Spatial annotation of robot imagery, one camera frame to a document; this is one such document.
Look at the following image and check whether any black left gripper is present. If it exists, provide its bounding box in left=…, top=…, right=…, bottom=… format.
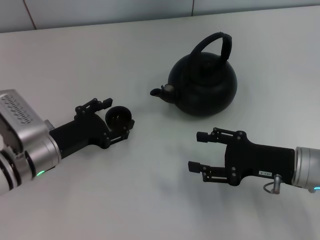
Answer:
left=48, top=97, right=136, bottom=161

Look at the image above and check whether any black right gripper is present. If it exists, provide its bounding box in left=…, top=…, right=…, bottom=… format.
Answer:
left=187, top=127, right=296, bottom=188

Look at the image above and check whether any small black teacup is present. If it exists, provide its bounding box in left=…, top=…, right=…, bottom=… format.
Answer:
left=104, top=105, right=133, bottom=131

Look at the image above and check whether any black round teapot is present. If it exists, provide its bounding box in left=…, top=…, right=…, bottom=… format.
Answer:
left=149, top=31, right=239, bottom=119

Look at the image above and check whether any metal plug with thin cable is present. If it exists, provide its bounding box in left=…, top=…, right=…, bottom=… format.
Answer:
left=263, top=173, right=284, bottom=195

